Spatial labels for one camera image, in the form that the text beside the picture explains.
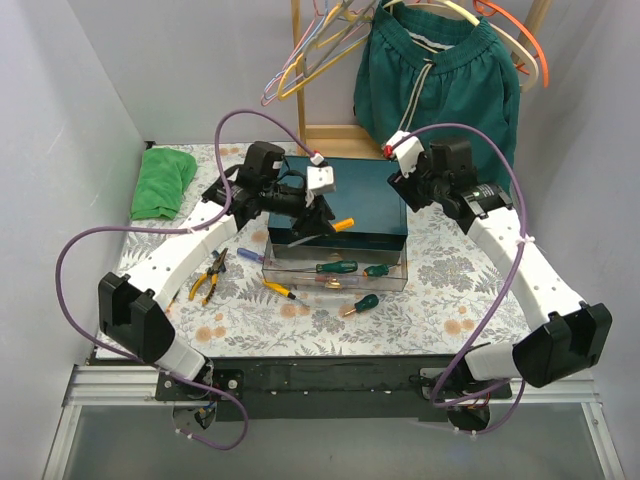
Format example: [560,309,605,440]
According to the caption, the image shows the orange handled screwdriver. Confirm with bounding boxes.
[284,217,356,250]

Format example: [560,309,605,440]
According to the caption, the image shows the long green screwdriver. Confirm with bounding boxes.
[295,260,359,274]

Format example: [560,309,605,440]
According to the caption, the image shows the blue red screwdriver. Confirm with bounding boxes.
[236,247,273,265]
[293,274,360,288]

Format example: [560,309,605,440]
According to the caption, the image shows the clear acrylic drawer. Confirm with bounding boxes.
[262,242,408,292]

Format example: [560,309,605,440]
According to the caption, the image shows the yellow black screwdriver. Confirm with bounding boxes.
[262,280,307,306]

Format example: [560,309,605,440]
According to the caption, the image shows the small green screwdriver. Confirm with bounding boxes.
[362,264,399,278]

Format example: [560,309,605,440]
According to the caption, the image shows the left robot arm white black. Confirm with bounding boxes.
[98,141,335,400]

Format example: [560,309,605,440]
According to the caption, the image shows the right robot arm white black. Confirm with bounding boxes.
[384,131,612,398]

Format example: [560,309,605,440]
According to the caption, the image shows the teal drawer box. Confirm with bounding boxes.
[268,157,408,259]

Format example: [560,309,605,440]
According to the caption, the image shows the wooden rack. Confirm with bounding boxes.
[290,0,556,196]

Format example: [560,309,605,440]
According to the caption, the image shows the stubby green screwdriver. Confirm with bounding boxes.
[342,294,379,317]

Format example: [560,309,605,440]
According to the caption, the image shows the yellow hanger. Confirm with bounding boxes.
[264,1,377,103]

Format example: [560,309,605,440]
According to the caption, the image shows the green shorts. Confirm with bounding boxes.
[353,1,520,187]

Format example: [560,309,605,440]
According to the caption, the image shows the green folded cloth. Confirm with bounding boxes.
[130,148,197,220]

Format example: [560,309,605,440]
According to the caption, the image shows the cream hanger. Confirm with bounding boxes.
[409,1,549,93]

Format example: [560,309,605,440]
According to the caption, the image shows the orange hanger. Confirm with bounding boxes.
[473,0,552,88]

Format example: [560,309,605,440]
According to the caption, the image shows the pink hanger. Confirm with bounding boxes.
[260,0,329,107]

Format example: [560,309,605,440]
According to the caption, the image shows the grey hanger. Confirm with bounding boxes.
[301,1,376,80]

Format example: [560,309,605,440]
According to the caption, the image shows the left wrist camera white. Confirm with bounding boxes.
[305,152,336,207]

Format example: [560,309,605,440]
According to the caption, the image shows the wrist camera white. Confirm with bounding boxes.
[305,152,336,207]
[383,131,424,178]

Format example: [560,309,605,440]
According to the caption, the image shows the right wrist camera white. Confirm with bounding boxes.
[383,131,424,178]

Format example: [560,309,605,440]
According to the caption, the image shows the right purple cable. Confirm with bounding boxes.
[394,123,529,436]

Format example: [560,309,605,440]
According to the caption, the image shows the purple cable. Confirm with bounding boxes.
[54,109,321,450]
[394,123,529,436]

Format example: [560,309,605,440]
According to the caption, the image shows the yellow handled pliers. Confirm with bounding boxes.
[188,248,228,305]

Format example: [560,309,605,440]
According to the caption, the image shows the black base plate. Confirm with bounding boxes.
[154,355,514,421]

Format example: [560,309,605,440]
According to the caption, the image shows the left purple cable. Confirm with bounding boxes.
[54,109,321,450]

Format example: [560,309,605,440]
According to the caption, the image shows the aluminium rail frame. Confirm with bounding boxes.
[44,356,624,479]

